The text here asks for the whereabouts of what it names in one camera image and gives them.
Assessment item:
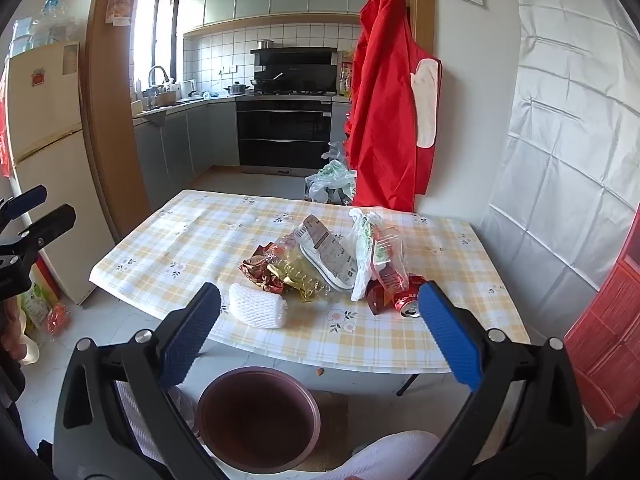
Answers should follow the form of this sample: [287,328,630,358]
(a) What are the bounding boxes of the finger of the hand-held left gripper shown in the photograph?
[17,204,77,256]
[0,185,47,223]

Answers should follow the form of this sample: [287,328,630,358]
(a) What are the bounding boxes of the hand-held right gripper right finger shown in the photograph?
[417,280,587,480]

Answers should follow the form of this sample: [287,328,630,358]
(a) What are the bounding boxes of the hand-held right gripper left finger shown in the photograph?
[52,282,236,480]

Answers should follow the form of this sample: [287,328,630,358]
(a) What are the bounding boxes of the red soda can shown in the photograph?
[392,275,428,320]

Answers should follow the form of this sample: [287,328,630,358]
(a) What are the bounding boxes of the white foam fruit net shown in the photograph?
[228,283,290,330]

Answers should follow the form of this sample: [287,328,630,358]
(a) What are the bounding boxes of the dark red snack bag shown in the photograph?
[365,277,401,317]

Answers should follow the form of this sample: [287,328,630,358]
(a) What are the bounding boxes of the red orange foil wrapper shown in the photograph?
[241,242,291,293]

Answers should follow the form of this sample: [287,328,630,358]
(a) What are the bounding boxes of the clear red plastic tray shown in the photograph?
[371,227,412,293]

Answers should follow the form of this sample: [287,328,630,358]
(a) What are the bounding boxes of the maroon plastic basin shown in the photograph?
[196,366,322,473]

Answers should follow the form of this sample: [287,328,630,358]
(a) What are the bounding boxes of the gold foil wrapper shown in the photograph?
[265,255,326,301]

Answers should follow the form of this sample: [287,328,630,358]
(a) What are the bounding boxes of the white green printed plastic bag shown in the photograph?
[348,207,386,302]

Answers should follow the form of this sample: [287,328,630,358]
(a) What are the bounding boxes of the grey white slipper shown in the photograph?
[292,214,360,291]

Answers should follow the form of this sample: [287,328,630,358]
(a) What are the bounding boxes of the person's left hand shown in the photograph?
[0,297,26,363]

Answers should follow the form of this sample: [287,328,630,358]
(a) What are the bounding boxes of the green snack bag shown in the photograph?
[20,280,56,331]

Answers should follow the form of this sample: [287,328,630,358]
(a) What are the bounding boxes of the cream refrigerator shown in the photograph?
[2,41,103,306]

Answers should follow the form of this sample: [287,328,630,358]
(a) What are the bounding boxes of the orange plastic bag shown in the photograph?
[46,302,71,337]

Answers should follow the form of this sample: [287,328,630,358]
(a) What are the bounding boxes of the red hanging decoration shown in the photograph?
[0,75,11,177]

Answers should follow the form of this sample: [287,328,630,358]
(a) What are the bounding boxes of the yellow checked tablecloth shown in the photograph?
[89,189,532,373]

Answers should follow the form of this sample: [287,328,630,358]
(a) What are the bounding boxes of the white ribbed garment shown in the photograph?
[115,380,201,466]

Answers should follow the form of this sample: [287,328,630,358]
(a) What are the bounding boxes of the person's white trouser leg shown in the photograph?
[320,430,441,480]

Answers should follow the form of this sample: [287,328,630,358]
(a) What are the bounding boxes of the grey base cabinets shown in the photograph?
[132,100,238,211]

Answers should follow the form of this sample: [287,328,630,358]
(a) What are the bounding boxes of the red plastic stool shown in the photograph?
[562,237,640,423]

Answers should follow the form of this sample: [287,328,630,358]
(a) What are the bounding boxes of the steel kitchen faucet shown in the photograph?
[146,65,170,96]

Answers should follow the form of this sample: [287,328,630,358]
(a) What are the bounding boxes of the wrapped water bottle pack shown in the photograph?
[10,0,76,58]

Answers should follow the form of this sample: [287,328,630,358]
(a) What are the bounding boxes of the plastic bags on floor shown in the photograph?
[305,140,358,206]

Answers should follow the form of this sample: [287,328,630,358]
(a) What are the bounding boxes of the kitchen window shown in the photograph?
[132,0,180,93]

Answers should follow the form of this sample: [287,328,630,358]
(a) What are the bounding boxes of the black built-in oven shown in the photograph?
[235,97,335,170]

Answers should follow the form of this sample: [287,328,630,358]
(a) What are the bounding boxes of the white oven mitt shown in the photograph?
[409,57,441,148]

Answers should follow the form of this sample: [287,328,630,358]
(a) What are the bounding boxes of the red hanging apron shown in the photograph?
[344,0,443,213]

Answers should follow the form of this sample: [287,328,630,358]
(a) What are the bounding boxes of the condiment bottles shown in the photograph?
[340,50,354,98]

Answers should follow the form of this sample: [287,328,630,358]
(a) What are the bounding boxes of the white creased wall sheet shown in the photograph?
[480,0,640,291]

